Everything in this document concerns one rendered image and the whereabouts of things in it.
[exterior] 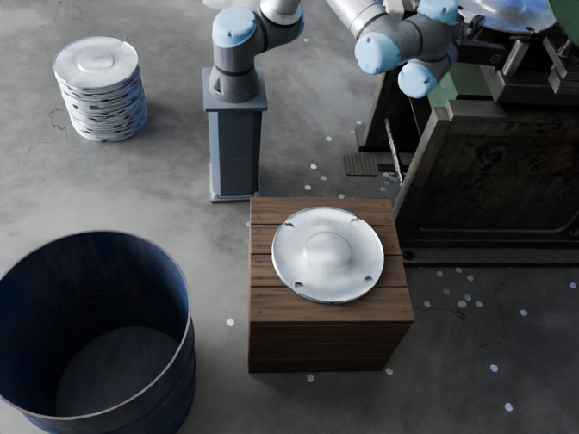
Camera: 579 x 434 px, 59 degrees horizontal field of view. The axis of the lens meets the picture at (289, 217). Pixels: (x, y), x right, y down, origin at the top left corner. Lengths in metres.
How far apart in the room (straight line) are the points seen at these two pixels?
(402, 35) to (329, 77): 1.42
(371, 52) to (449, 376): 1.04
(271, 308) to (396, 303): 0.31
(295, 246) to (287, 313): 0.19
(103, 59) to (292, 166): 0.79
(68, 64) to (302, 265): 1.19
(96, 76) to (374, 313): 1.27
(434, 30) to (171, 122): 1.33
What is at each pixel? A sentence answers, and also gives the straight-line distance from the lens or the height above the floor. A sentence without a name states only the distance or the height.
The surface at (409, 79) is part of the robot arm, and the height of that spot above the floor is 0.81.
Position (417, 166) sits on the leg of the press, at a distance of 1.48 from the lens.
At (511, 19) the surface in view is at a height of 0.79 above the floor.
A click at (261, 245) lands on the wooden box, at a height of 0.35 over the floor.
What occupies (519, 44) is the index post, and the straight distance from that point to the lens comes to 1.39.
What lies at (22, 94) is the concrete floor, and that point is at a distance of 2.41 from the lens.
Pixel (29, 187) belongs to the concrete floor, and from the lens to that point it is 2.04.
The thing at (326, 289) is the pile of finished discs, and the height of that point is 0.36.
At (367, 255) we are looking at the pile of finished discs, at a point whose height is 0.36.
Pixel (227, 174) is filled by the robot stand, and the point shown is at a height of 0.14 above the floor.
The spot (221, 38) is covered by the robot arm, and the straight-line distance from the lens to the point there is 1.45.
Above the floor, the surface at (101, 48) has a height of 0.26.
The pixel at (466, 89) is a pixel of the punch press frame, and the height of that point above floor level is 0.65.
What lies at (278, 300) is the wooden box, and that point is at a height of 0.35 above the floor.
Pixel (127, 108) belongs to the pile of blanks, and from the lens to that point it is 2.03.
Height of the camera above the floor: 1.47
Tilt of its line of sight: 53 degrees down
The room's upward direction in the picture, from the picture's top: 8 degrees clockwise
